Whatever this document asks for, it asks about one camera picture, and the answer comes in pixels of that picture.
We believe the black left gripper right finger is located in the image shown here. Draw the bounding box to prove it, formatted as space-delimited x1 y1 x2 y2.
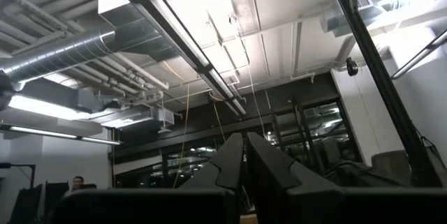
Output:
246 132 345 218

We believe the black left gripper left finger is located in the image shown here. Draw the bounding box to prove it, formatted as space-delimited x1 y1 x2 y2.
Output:
178 132 244 195

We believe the white ceiling air vent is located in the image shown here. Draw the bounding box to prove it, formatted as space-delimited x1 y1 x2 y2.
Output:
152 107 176 135

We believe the grey office chair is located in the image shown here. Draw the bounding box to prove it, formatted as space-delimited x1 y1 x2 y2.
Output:
370 149 413 185

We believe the person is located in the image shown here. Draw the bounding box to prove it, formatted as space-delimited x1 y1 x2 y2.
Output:
64 176 98 197

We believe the thin strip ceiling light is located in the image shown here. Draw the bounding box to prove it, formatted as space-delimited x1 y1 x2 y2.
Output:
0 124 122 147

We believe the wide fluorescent ceiling light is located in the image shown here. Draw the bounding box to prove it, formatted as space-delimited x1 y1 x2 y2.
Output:
6 93 92 122

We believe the short yellow hanging cable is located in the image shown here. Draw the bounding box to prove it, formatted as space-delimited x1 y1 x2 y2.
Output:
208 91 227 144

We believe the long yellow hanging cable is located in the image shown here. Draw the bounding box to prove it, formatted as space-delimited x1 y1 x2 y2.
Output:
162 59 191 188

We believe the white hanging cable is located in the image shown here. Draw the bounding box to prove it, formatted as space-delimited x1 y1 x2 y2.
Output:
240 40 267 137

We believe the long black rail light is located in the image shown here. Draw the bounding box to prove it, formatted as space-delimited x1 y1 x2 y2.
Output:
103 0 247 117

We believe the black overhead camera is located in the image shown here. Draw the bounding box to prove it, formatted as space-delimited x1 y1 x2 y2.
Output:
345 57 360 77

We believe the black diagonal frame pole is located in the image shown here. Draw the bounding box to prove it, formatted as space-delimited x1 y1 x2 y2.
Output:
324 0 447 187

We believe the perforated metal cable tray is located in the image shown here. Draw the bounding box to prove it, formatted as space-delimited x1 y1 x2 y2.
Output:
226 0 262 37

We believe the rectangular metal ventilation duct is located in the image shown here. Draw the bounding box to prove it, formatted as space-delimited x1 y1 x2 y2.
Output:
97 0 182 63

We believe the round metal ventilation duct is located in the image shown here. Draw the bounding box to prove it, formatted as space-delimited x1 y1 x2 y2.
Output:
0 30 117 85

